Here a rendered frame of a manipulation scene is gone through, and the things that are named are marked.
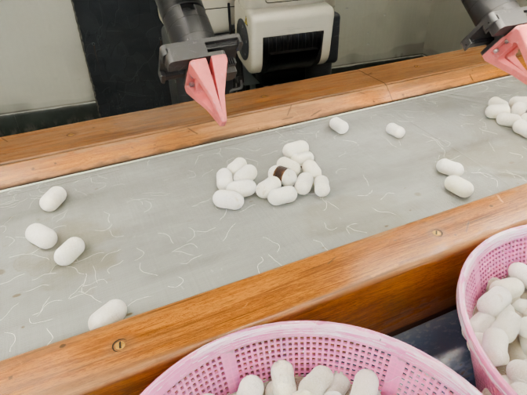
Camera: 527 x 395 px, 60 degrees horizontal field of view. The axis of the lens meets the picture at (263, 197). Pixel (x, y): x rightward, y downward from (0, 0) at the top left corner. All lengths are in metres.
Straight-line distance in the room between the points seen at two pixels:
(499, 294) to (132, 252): 0.35
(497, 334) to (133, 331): 0.29
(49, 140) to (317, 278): 0.44
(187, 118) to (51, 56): 1.97
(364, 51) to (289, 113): 2.36
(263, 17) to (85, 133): 0.61
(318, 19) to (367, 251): 0.87
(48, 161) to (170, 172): 0.16
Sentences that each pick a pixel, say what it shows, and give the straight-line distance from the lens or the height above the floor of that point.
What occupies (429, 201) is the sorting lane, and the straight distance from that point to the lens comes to 0.56.
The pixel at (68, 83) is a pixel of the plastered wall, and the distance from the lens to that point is 2.66.
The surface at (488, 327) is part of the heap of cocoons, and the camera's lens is 0.44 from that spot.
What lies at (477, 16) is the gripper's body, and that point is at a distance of 0.74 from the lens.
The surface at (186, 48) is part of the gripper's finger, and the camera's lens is 0.57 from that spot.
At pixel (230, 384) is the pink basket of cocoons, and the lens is 0.37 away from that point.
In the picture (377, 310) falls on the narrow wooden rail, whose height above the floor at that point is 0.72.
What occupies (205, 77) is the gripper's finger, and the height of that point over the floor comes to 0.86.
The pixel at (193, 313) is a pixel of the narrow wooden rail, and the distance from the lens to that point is 0.38.
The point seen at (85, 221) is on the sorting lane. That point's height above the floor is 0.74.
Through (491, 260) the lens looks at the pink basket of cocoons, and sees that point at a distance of 0.48.
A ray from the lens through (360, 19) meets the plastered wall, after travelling 2.99.
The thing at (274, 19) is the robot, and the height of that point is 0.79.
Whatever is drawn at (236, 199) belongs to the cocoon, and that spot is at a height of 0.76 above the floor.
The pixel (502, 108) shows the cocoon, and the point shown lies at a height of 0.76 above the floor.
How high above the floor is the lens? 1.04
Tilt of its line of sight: 34 degrees down
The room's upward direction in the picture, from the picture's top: 2 degrees counter-clockwise
